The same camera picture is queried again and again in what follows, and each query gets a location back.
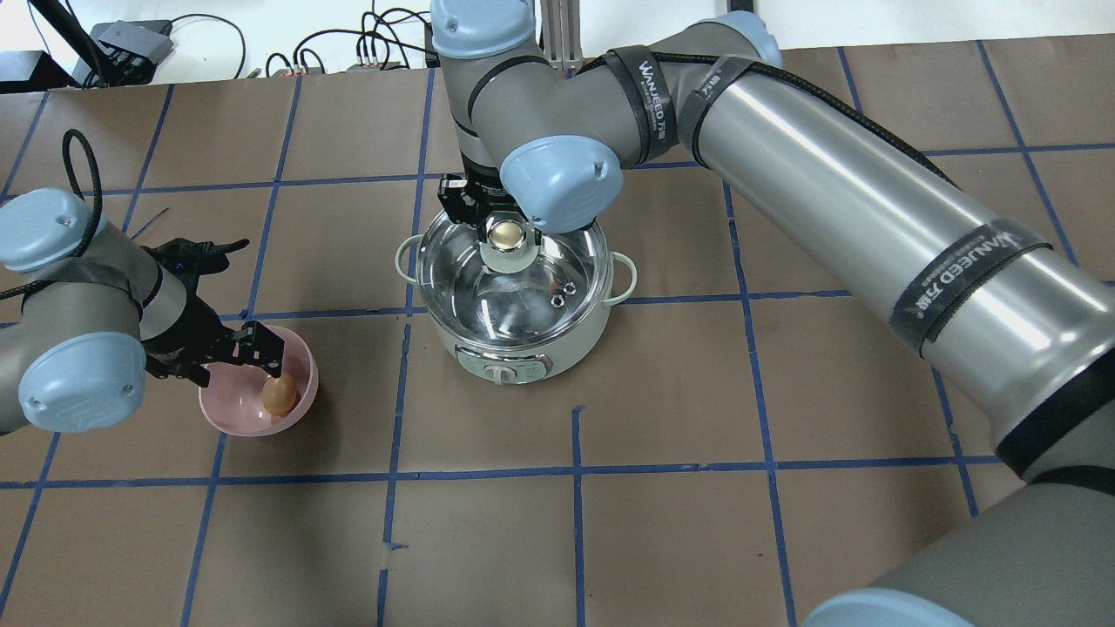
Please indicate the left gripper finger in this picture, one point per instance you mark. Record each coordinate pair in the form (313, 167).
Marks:
(255, 345)

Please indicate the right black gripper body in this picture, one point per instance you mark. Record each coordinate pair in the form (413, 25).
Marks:
(458, 203)

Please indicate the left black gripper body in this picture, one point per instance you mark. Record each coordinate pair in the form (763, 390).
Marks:
(185, 341)

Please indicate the brown egg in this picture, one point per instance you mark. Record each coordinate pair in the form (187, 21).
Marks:
(279, 395)

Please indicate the glass pot lid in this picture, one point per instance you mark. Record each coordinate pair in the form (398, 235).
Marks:
(520, 289)

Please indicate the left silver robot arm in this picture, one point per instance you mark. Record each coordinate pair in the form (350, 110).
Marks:
(101, 313)

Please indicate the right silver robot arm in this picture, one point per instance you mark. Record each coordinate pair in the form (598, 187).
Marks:
(1024, 333)

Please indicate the pale green electric pot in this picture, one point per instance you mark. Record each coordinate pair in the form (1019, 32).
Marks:
(505, 366)

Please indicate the pink bowl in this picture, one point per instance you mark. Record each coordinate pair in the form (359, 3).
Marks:
(233, 402)

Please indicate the grey hub box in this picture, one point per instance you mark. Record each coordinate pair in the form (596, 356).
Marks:
(135, 48)

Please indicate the aluminium frame post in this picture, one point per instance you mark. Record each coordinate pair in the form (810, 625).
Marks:
(560, 38)

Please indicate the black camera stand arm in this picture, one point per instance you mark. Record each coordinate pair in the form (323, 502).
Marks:
(101, 70)

